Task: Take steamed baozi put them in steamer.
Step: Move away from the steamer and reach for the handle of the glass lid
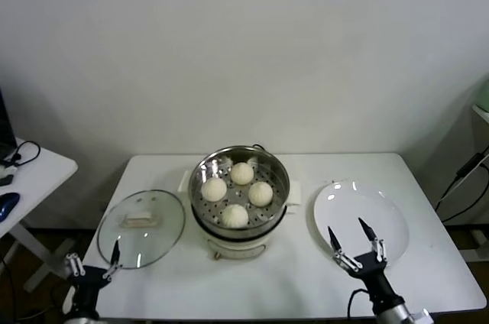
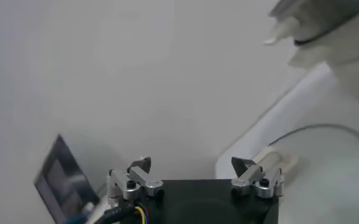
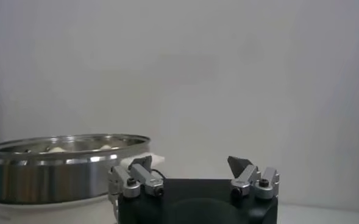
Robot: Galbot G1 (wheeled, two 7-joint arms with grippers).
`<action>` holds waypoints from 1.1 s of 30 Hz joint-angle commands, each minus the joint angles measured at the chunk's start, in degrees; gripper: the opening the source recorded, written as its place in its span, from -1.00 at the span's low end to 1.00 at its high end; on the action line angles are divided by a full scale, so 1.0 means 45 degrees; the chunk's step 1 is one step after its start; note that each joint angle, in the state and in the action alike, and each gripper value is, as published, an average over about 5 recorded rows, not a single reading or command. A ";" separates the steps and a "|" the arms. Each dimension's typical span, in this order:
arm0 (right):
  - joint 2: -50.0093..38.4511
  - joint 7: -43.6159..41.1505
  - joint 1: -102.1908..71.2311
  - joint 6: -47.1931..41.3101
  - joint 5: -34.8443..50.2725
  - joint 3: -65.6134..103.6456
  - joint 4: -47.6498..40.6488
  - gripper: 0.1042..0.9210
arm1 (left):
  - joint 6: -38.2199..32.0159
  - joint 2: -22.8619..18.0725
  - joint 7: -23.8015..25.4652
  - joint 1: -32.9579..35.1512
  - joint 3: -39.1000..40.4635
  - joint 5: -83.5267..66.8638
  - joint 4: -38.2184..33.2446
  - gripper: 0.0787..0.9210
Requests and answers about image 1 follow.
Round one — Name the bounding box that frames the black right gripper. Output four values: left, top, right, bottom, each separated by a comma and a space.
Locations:
328, 218, 397, 304

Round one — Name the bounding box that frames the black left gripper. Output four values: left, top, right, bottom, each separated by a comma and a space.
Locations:
63, 238, 121, 312

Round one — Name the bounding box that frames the round glass pot lid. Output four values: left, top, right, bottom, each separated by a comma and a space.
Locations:
96, 189, 187, 271

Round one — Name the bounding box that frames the white steamed baozi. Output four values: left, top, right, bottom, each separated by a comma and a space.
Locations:
230, 162, 254, 186
248, 181, 274, 207
222, 203, 250, 229
201, 177, 228, 202

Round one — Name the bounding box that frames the stainless steel steamer basket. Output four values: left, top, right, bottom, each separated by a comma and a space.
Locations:
178, 144, 303, 234

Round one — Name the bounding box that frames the round white plate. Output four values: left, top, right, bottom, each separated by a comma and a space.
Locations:
313, 180, 411, 268

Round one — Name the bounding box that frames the white side table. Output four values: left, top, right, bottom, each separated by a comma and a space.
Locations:
0, 147, 79, 294

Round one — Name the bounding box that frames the blue computer mouse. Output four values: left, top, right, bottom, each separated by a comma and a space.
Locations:
0, 192, 21, 222

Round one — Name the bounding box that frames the cream electric cooker pot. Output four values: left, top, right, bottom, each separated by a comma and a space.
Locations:
190, 201, 303, 262

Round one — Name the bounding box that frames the white furniture base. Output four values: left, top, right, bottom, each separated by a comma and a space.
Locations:
464, 228, 489, 264

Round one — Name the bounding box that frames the dark laptop screen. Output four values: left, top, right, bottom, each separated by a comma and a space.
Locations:
0, 89, 18, 160

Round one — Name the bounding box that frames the white shelf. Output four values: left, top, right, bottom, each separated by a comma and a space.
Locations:
471, 104, 489, 126

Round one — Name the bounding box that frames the pale green object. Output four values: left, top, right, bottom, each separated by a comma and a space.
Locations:
473, 74, 489, 113

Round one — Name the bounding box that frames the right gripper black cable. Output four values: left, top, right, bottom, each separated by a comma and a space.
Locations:
346, 288, 368, 319

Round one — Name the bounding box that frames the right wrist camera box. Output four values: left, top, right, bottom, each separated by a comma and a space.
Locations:
408, 310, 432, 324

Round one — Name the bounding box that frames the thin black looped cable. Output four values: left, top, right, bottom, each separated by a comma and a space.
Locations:
0, 141, 41, 167

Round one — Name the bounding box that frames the black cable with adapter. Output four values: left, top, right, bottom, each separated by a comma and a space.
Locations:
435, 151, 489, 225

